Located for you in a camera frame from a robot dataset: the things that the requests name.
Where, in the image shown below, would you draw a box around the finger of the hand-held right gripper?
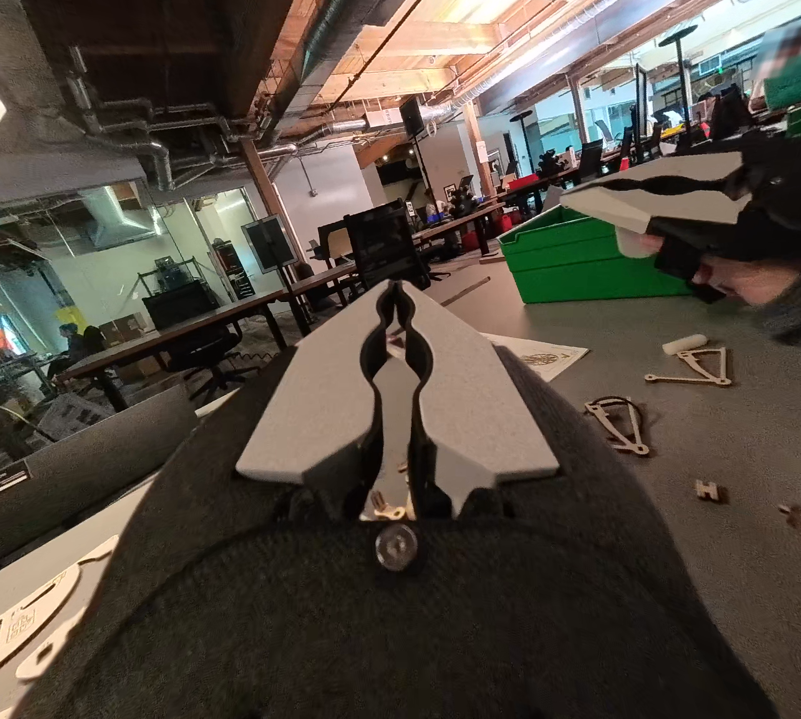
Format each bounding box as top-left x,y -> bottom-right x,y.
599,152 -> 749,192
559,179 -> 751,260

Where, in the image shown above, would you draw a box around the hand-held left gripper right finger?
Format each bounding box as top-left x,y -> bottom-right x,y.
398,285 -> 560,521

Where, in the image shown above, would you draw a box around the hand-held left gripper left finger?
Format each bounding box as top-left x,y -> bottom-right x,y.
236,280 -> 401,521

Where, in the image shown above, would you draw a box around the small wooden parts sheet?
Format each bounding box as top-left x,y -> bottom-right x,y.
359,461 -> 419,523

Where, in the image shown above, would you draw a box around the person's right hand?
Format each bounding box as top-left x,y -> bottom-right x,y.
640,234 -> 801,308

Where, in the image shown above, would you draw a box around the printed instruction sheet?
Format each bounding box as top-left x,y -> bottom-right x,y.
481,333 -> 590,383

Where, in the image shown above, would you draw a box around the green plastic bin stack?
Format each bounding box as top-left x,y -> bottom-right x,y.
497,204 -> 697,305

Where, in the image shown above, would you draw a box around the long dark office table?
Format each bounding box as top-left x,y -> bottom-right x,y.
55,288 -> 290,414

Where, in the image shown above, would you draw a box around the black cabinet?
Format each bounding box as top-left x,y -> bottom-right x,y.
141,280 -> 221,330

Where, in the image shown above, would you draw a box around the framed panel on stand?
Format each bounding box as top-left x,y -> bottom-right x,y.
242,213 -> 297,294

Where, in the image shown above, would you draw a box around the black mesh office chair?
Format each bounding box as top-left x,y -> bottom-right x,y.
343,198 -> 451,295

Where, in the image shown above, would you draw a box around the cardboard boxes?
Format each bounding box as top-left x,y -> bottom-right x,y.
99,315 -> 159,347

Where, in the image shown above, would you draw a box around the dark labelled case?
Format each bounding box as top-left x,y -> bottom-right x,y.
0,383 -> 199,558

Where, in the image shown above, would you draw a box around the white cutout board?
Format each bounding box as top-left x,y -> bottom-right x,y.
0,534 -> 121,681

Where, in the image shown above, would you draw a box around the triangular wooden frame part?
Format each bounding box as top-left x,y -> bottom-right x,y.
644,346 -> 733,389
584,395 -> 652,458

